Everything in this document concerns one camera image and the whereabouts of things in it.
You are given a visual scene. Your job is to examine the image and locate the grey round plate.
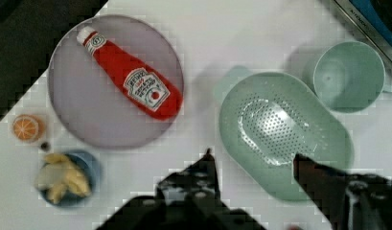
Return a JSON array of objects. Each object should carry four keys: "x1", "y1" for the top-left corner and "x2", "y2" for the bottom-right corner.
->
[{"x1": 47, "y1": 14, "x2": 185, "y2": 150}]

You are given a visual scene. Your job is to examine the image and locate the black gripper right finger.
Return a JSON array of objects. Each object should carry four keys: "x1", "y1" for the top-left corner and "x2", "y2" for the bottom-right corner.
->
[{"x1": 293, "y1": 154, "x2": 392, "y2": 230}]

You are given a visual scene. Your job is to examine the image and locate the black toaster oven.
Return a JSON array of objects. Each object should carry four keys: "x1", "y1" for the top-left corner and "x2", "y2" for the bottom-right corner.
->
[{"x1": 323, "y1": 0, "x2": 392, "y2": 69}]

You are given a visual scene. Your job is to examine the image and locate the mint green oval strainer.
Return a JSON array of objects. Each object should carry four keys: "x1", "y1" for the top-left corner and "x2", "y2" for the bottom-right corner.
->
[{"x1": 213, "y1": 66, "x2": 354, "y2": 201}]

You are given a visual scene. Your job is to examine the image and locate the peeled banana toy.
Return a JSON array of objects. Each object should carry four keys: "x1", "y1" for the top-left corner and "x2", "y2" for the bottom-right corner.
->
[{"x1": 34, "y1": 153, "x2": 91, "y2": 204}]

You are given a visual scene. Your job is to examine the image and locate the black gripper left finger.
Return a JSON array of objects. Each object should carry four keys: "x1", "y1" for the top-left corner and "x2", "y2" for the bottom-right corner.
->
[{"x1": 157, "y1": 148, "x2": 220, "y2": 206}]

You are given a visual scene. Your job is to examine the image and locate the blue bowl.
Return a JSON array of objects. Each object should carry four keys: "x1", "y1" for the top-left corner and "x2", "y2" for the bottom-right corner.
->
[{"x1": 38, "y1": 149, "x2": 102, "y2": 208}]

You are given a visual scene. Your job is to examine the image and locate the orange slice toy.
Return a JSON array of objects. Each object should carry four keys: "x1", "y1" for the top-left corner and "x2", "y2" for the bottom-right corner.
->
[{"x1": 12, "y1": 114, "x2": 46, "y2": 143}]

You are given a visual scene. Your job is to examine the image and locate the red ketchup bottle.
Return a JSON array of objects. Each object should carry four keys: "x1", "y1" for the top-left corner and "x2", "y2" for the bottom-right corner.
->
[{"x1": 77, "y1": 27, "x2": 183, "y2": 121}]

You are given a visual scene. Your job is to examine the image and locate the mint green cup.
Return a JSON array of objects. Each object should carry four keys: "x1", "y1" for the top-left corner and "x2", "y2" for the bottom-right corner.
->
[{"x1": 302, "y1": 40, "x2": 392, "y2": 113}]

